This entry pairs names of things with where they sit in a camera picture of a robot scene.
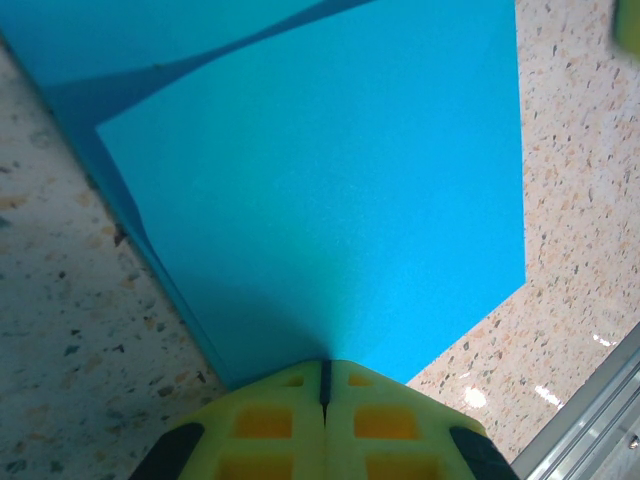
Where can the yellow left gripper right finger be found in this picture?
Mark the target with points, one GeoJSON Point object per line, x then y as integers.
{"type": "Point", "coordinates": [390, 425]}

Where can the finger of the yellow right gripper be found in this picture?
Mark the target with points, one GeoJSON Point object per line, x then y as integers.
{"type": "Point", "coordinates": [627, 22]}

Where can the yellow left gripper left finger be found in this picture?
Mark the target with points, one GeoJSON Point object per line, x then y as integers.
{"type": "Point", "coordinates": [260, 425]}

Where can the teal cloth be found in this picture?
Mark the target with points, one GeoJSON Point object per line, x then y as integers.
{"type": "Point", "coordinates": [325, 175]}

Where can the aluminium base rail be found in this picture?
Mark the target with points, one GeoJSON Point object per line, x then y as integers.
{"type": "Point", "coordinates": [590, 425]}

